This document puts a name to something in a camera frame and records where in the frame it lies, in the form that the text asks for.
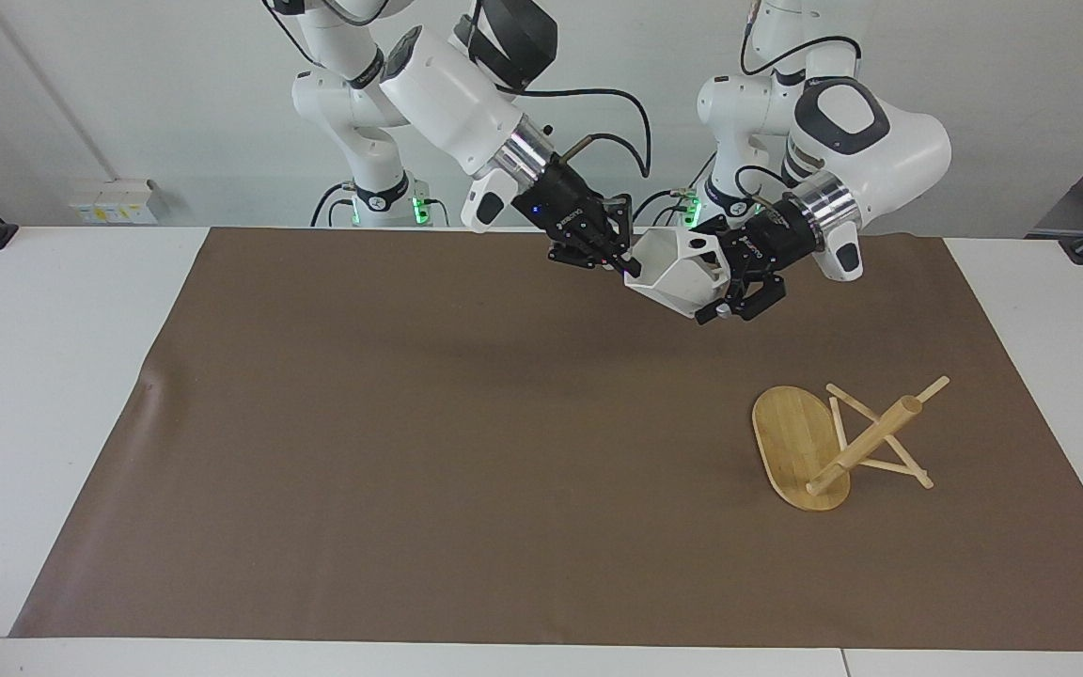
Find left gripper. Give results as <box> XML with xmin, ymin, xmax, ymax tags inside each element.
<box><xmin>687</xmin><ymin>199</ymin><xmax>824</xmax><ymax>326</ymax></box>

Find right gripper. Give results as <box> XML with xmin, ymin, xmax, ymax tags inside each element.
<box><xmin>514</xmin><ymin>154</ymin><xmax>644</xmax><ymax>280</ymax></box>

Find white faceted cup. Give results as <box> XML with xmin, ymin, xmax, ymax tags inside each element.
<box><xmin>622</xmin><ymin>226</ymin><xmax>731</xmax><ymax>320</ymax></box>

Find wooden cup rack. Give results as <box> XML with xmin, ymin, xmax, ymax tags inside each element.
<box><xmin>750</xmin><ymin>374</ymin><xmax>952</xmax><ymax>513</ymax></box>

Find black cable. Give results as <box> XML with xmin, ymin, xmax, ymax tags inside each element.
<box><xmin>493</xmin><ymin>84</ymin><xmax>653</xmax><ymax>179</ymax></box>
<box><xmin>738</xmin><ymin>35</ymin><xmax>865</xmax><ymax>79</ymax></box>
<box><xmin>310</xmin><ymin>181</ymin><xmax>357</xmax><ymax>228</ymax></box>
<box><xmin>633</xmin><ymin>153</ymin><xmax>717</xmax><ymax>228</ymax></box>

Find white wall socket box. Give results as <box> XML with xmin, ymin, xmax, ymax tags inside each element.
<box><xmin>69</xmin><ymin>178</ymin><xmax>160</xmax><ymax>226</ymax></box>

